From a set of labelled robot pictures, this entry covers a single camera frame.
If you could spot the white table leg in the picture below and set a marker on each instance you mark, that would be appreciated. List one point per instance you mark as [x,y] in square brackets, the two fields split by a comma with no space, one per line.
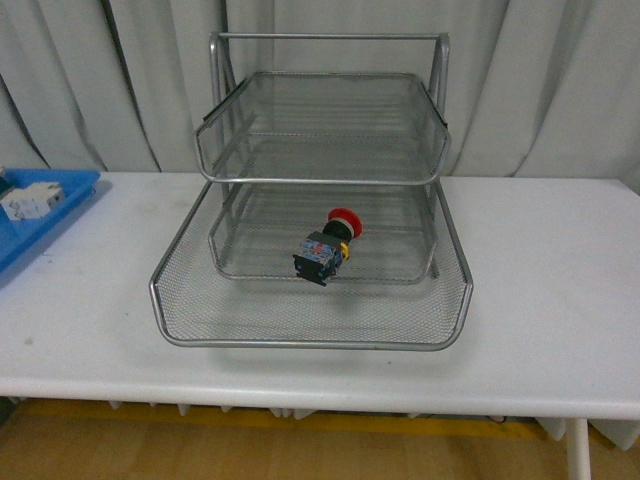
[578,450]

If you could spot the white circuit breaker block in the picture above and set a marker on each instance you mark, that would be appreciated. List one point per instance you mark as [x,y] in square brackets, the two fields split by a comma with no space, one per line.
[33,202]

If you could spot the blue plastic tray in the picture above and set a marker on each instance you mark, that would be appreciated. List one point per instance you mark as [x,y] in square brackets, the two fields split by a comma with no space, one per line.
[24,240]

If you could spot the silver mesh rack frame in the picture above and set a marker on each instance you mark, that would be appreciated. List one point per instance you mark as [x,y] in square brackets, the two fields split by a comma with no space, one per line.
[325,36]

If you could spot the silver mesh tray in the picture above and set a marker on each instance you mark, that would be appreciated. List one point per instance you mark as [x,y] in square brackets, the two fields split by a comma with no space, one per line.
[325,145]
[197,306]
[396,247]

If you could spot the grey curtain backdrop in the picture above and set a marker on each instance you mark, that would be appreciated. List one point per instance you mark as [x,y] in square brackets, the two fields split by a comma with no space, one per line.
[396,91]

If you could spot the red emergency stop button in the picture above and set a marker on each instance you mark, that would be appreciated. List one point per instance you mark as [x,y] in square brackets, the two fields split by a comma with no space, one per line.
[322,253]

